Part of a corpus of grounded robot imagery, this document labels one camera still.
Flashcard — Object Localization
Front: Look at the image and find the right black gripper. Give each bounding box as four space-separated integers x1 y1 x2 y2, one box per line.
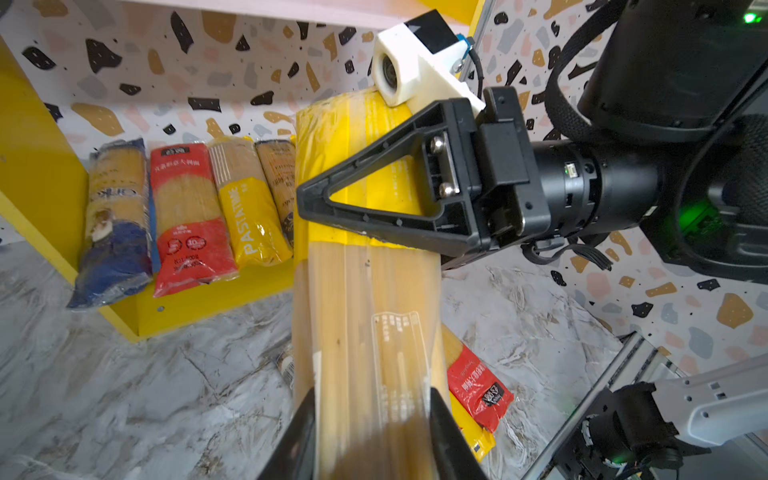
296 87 660 258

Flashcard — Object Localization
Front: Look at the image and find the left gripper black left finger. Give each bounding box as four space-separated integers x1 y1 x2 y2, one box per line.
256 388 317 480

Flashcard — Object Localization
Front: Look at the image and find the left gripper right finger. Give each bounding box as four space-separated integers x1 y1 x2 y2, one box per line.
429 387 488 480

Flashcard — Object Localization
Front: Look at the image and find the white label noodle bag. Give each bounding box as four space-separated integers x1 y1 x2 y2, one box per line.
273 339 295 389

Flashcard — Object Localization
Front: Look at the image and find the yellow top spaghetti bag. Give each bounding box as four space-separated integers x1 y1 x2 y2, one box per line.
290 89 451 480

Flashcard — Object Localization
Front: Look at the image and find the blue starry pasta bag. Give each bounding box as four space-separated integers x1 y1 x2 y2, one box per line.
255 140 296 245

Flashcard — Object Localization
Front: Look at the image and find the yellow Pastatime bag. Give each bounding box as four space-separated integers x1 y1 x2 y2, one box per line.
208 137 292 268

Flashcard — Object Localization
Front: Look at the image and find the red black-label spaghetti bag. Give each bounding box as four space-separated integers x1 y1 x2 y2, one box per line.
149 143 239 298

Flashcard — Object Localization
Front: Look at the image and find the dark blue Anko pasta bag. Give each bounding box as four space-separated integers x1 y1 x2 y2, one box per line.
67 138 152 310

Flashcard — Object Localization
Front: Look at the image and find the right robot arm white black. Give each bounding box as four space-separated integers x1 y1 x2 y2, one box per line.
296 1 767 284

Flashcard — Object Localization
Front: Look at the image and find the yellow shelf with coloured boards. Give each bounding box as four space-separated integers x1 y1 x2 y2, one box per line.
0 0 487 344

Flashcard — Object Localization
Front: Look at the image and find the yellow end spaghetti bag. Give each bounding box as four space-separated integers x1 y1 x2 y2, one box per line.
442 325 496 463

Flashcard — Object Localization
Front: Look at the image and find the red spaghetti bag right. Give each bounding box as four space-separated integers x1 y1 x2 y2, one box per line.
447 343 515 433

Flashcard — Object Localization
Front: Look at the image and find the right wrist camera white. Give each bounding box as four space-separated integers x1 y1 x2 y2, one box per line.
371 9 485 115

